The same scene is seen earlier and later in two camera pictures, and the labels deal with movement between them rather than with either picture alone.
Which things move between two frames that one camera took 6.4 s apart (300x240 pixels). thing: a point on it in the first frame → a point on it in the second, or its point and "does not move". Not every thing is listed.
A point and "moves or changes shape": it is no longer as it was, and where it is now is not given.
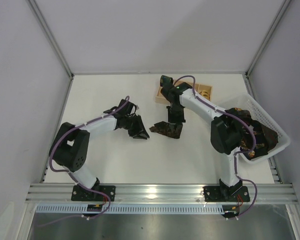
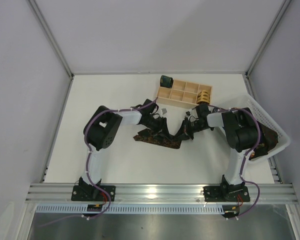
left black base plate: [80, 194] does not move
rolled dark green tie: [166, 81] does not move
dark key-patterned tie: [173, 130] moves or changes shape
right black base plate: [223, 194] does not move
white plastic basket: [258, 113] does not move
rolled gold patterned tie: [205, 93] does not move
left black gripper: [133, 124] → [161, 127]
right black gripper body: [176, 120] → [186, 127]
